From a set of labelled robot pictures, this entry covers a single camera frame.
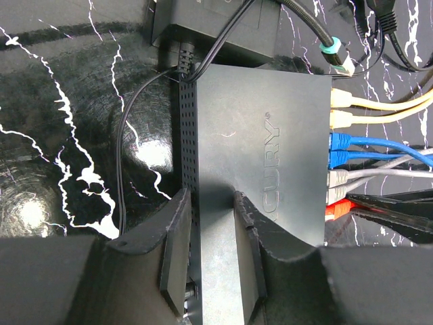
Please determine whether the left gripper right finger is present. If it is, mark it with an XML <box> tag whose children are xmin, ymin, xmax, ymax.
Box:
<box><xmin>233</xmin><ymin>192</ymin><xmax>321</xmax><ymax>301</ymax></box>

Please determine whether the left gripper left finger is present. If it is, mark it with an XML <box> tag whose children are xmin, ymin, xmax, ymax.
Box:
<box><xmin>104</xmin><ymin>189</ymin><xmax>191</xmax><ymax>318</ymax></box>

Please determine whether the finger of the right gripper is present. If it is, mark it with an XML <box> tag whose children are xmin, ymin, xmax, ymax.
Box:
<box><xmin>351</xmin><ymin>208</ymin><xmax>432</xmax><ymax>234</ymax></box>
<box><xmin>346</xmin><ymin>189</ymin><xmax>432</xmax><ymax>210</ymax></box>

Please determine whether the red ethernet cable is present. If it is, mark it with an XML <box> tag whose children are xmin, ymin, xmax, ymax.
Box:
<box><xmin>324</xmin><ymin>199</ymin><xmax>356</xmax><ymax>222</ymax></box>

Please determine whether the black network switch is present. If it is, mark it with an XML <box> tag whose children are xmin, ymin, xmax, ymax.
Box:
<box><xmin>179</xmin><ymin>64</ymin><xmax>332</xmax><ymax>324</ymax></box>

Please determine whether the black power adapter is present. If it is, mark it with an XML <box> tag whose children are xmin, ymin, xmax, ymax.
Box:
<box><xmin>152</xmin><ymin>0</ymin><xmax>280</xmax><ymax>67</ymax></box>

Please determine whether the grey ethernet cable lower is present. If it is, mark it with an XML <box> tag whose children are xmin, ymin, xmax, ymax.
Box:
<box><xmin>325</xmin><ymin>175</ymin><xmax>376</xmax><ymax>205</ymax></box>

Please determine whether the grey ethernet cable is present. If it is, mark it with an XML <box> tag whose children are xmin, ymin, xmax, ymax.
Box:
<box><xmin>327</xmin><ymin>147</ymin><xmax>433</xmax><ymax>188</ymax></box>
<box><xmin>325</xmin><ymin>175</ymin><xmax>376</xmax><ymax>205</ymax></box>

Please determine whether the grey ethernet cable upper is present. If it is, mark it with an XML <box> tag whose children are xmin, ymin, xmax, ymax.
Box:
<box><xmin>327</xmin><ymin>147</ymin><xmax>433</xmax><ymax>188</ymax></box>

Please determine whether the blue ethernet cable lower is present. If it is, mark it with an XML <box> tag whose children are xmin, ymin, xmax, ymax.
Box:
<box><xmin>327</xmin><ymin>150</ymin><xmax>433</xmax><ymax>169</ymax></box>

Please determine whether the blue ethernet cable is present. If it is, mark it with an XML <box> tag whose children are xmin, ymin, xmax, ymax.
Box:
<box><xmin>328</xmin><ymin>132</ymin><xmax>433</xmax><ymax>167</ymax></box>
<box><xmin>327</xmin><ymin>150</ymin><xmax>433</xmax><ymax>169</ymax></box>

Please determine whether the blue ethernet cable upper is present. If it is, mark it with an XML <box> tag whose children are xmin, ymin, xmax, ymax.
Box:
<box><xmin>328</xmin><ymin>132</ymin><xmax>433</xmax><ymax>167</ymax></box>

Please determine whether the yellow ethernet cable lower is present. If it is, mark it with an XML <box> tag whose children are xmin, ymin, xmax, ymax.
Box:
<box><xmin>329</xmin><ymin>97</ymin><xmax>433</xmax><ymax>130</ymax></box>

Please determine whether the yellow ethernet cable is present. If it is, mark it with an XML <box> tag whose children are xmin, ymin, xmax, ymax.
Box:
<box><xmin>329</xmin><ymin>97</ymin><xmax>433</xmax><ymax>130</ymax></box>
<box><xmin>330</xmin><ymin>87</ymin><xmax>433</xmax><ymax>111</ymax></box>

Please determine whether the yellow ethernet cable upper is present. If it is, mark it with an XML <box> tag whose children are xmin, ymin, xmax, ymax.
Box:
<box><xmin>330</xmin><ymin>87</ymin><xmax>433</xmax><ymax>111</ymax></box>

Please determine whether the thin black power cable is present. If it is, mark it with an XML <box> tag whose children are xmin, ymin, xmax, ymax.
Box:
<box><xmin>115</xmin><ymin>0</ymin><xmax>254</xmax><ymax>238</ymax></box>

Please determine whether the black braided teal-collar cable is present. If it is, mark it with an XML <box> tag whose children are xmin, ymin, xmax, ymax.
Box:
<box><xmin>277</xmin><ymin>0</ymin><xmax>356</xmax><ymax>77</ymax></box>

